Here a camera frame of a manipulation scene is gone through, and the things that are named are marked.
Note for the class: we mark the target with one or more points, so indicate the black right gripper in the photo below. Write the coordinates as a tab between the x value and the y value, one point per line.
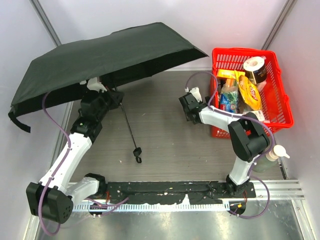
186	107

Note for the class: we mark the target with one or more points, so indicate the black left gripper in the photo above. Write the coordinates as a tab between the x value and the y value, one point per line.
115	96

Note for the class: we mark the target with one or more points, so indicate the black folding umbrella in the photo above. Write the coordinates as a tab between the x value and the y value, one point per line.
61	75

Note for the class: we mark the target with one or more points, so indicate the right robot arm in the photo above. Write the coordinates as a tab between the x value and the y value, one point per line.
248	137

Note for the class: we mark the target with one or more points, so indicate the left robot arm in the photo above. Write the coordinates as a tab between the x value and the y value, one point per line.
53	198

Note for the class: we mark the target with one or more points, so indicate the clear green snack bag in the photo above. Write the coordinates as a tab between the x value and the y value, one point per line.
229	98

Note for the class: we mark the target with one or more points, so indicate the yellow orange box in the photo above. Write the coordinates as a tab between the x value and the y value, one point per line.
226	74

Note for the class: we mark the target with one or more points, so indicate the yellow Lays chips bag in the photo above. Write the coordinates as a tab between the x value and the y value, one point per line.
249	93

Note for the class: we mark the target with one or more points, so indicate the black wrapped toilet paper roll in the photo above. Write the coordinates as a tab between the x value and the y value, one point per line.
255	69

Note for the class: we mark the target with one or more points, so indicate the red plastic shopping basket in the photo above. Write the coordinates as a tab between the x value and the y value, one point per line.
275	102

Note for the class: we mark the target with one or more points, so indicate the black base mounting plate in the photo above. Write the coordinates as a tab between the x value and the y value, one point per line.
174	192

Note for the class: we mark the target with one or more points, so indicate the green soap pump bottle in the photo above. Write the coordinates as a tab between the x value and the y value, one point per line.
270	159

